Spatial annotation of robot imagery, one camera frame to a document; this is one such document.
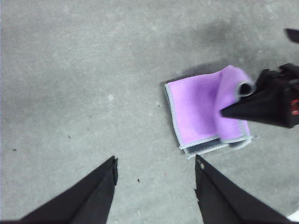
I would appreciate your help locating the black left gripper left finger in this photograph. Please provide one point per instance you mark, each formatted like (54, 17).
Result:
(88, 200)

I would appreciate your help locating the purple towel with grey hem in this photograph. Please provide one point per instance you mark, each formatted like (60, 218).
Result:
(196, 109)

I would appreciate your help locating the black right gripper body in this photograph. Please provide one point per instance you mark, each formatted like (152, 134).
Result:
(293, 79)

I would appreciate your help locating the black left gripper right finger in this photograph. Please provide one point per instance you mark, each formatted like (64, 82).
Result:
(224, 203)

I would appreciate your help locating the grey table cloth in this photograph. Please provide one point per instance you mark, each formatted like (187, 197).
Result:
(81, 81)

